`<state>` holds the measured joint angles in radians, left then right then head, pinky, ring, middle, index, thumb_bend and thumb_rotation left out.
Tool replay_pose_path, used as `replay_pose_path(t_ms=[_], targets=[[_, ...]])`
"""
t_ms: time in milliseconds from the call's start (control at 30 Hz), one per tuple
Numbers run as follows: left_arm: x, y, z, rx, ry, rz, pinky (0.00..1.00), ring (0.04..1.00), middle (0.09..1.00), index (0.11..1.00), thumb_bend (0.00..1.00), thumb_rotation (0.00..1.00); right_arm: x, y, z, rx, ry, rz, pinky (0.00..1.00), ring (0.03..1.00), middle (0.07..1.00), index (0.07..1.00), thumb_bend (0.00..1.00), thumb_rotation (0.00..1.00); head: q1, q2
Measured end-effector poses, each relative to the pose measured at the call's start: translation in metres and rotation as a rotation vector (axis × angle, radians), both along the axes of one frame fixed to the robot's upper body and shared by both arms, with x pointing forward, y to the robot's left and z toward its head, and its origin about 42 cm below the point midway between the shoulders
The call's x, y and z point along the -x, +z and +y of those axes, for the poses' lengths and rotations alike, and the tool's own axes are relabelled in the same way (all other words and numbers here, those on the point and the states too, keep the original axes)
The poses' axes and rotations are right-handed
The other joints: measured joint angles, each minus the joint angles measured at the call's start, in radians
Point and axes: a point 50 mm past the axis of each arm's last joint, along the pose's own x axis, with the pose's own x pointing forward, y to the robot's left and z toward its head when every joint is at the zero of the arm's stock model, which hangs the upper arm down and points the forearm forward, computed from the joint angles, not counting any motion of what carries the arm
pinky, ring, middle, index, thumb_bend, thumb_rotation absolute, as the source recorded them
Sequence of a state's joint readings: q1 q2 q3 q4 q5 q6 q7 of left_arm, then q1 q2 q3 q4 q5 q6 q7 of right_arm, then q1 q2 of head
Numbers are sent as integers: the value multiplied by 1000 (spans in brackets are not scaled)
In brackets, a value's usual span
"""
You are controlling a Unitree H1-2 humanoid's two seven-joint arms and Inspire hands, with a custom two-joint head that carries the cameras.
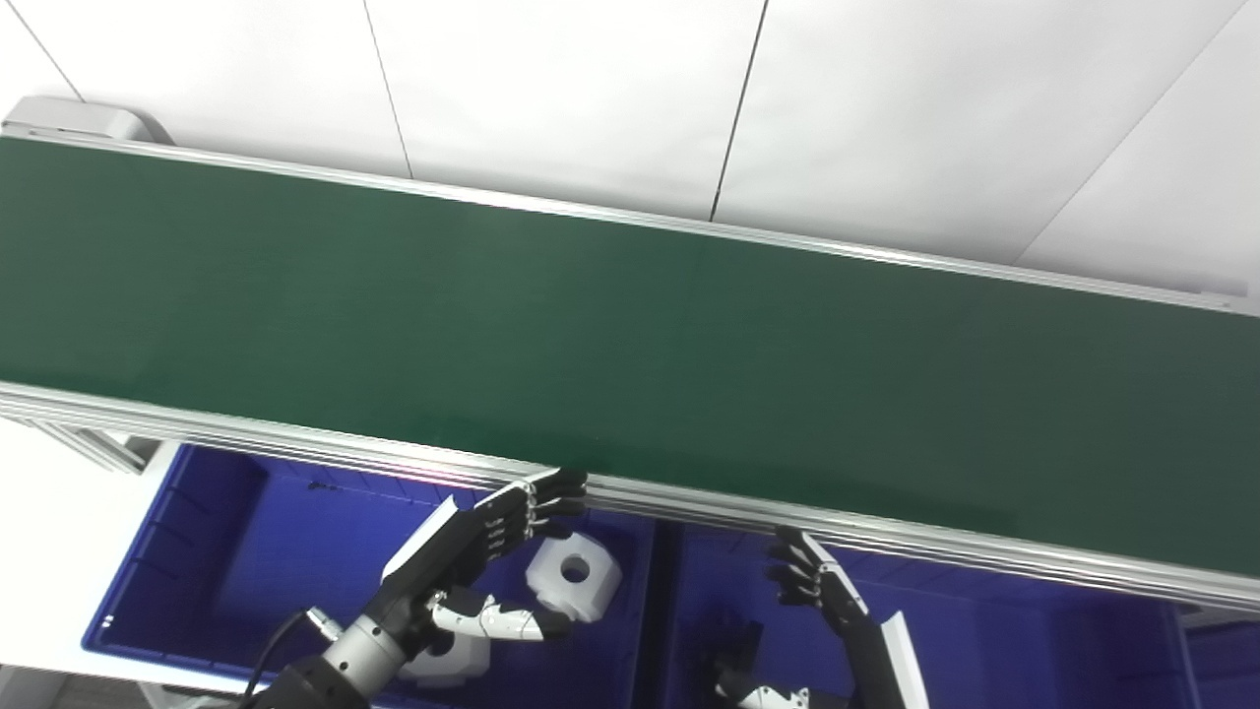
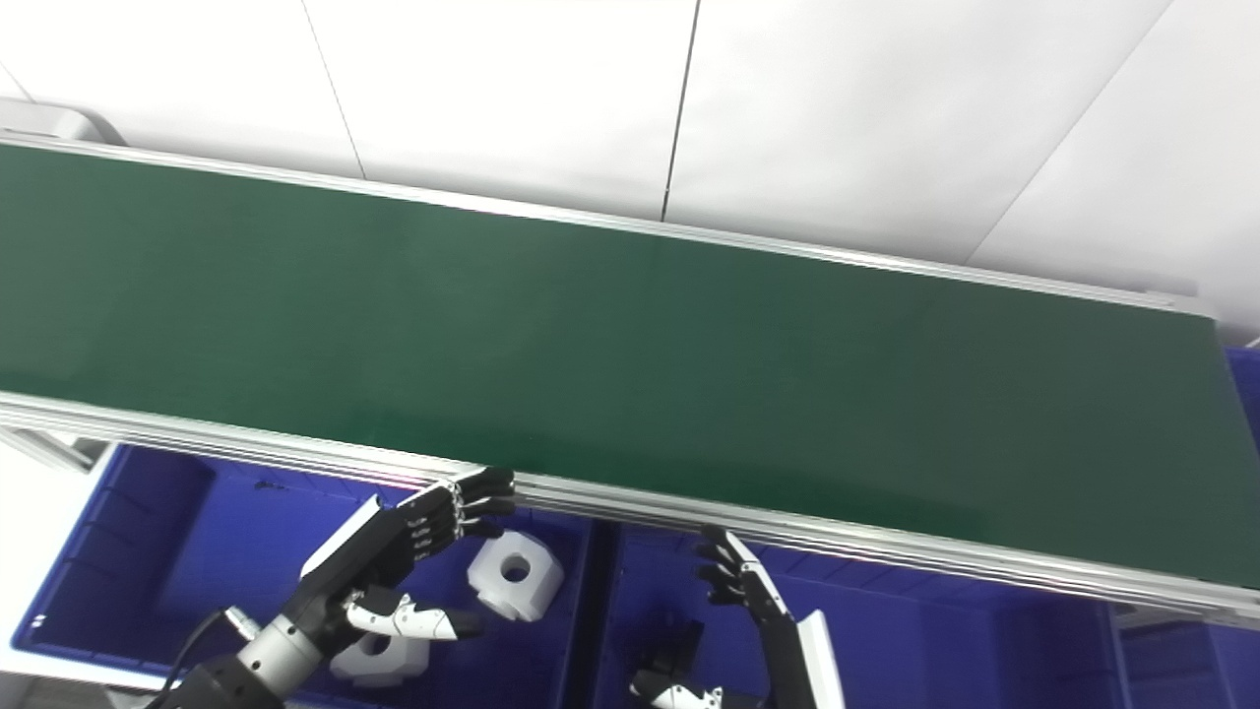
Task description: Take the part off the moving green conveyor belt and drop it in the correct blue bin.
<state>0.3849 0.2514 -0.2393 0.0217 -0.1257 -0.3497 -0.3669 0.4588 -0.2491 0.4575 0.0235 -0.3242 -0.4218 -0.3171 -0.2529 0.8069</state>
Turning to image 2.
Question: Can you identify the white round plastic part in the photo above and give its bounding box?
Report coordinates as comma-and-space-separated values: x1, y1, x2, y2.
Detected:
466, 530, 566, 623
329, 630, 432, 689

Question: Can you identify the blue plastic bin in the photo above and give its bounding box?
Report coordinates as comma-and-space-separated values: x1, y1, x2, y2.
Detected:
10, 442, 603, 709
594, 520, 1125, 709
1110, 599, 1260, 709
1223, 345, 1260, 446

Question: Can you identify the green conveyor belt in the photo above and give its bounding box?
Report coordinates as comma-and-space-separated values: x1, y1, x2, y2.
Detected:
0, 134, 1260, 631
0, 143, 1260, 592

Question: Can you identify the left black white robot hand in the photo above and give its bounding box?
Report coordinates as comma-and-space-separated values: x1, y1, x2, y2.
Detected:
289, 467, 517, 651

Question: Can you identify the grey conveyor end cap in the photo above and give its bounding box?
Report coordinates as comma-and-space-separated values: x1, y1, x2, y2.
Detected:
0, 97, 126, 148

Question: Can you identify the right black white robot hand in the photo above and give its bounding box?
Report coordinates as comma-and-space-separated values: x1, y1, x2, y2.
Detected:
629, 525, 841, 709

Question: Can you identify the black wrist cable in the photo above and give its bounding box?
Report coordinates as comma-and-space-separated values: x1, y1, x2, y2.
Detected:
156, 608, 259, 709

